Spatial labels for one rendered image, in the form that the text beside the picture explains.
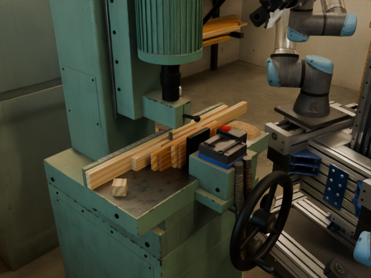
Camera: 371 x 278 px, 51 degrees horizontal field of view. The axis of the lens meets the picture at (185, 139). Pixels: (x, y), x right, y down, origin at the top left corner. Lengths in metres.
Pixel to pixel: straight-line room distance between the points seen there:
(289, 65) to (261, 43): 3.37
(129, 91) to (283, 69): 0.72
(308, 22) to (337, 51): 3.14
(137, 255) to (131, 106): 0.43
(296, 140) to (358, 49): 2.86
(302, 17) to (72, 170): 0.91
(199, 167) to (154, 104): 0.23
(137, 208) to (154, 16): 0.47
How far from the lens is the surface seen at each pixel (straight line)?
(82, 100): 1.29
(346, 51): 4.50
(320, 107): 1.71
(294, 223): 2.07
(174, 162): 1.12
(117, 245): 1.25
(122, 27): 1.11
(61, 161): 1.41
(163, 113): 1.13
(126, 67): 1.13
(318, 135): 1.77
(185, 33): 1.01
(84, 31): 1.19
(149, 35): 1.02
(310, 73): 1.66
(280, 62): 1.64
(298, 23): 1.41
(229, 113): 1.39
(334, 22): 1.43
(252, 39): 5.09
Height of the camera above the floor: 1.50
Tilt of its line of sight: 28 degrees down
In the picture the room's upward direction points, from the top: straight up
